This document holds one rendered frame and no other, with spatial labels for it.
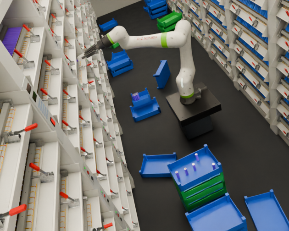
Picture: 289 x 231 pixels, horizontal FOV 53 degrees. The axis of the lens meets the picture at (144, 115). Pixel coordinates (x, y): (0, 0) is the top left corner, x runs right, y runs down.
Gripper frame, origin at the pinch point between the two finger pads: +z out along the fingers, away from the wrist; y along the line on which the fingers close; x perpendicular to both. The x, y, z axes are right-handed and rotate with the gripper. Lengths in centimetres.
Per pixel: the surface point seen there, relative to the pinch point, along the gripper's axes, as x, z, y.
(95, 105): 25.0, 7.0, 30.8
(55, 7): -36.5, -4.5, -14.8
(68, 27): -19.8, -2.5, -14.8
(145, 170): 102, 9, 42
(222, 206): 87, -40, 112
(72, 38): -11.4, 0.0, -14.5
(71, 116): -12, 1, 87
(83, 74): 7.7, 4.2, 10.8
